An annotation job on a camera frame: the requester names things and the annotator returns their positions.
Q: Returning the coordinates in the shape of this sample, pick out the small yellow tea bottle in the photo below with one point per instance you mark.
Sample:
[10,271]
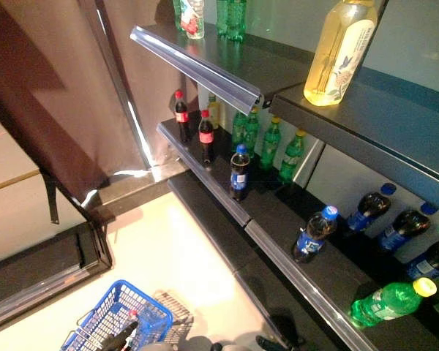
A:
[214,111]

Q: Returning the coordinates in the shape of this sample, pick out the dark end base plinth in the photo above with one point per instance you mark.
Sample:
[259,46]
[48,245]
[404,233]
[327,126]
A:
[131,190]

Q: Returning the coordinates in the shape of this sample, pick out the blue plastic shopping basket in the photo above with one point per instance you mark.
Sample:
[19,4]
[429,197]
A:
[146,298]

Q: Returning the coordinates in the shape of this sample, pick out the row of green sprite bottles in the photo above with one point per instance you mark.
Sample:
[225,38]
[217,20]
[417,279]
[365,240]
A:
[238,128]

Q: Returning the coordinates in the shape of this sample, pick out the large yellow tea bottle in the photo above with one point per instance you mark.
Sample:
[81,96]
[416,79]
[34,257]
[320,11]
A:
[336,55]

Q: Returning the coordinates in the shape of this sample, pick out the clear water bottle red label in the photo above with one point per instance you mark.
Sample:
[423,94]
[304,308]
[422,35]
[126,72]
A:
[192,22]

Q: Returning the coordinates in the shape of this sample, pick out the cola bottle red cap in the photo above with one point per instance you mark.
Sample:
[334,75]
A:
[182,117]
[206,137]

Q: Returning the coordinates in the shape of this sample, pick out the black base plinth board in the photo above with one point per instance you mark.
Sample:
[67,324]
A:
[241,256]

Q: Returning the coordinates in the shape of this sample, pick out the black shelf board clear rail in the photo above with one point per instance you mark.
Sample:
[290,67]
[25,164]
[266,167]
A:
[333,270]
[219,183]
[259,62]

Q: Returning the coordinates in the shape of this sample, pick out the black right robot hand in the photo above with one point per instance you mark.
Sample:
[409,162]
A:
[278,346]

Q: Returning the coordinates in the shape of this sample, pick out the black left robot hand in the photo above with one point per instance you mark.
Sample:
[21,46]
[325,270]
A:
[117,342]

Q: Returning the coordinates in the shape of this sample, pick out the shiny metal upright post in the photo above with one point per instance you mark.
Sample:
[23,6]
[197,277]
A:
[139,135]

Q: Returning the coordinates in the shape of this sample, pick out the black low shelf unit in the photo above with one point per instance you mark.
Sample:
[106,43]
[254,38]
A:
[40,263]

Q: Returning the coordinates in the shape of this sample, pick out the wooden trim strip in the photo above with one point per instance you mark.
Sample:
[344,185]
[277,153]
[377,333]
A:
[11,183]

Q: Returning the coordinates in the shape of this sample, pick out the black shelf board without rail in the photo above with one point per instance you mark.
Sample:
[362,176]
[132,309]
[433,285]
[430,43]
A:
[388,139]

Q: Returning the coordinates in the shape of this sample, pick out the brown end panel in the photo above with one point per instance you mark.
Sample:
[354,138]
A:
[58,55]

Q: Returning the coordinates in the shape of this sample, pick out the clear water bottle red cap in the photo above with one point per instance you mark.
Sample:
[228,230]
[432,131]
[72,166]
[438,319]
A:
[133,313]

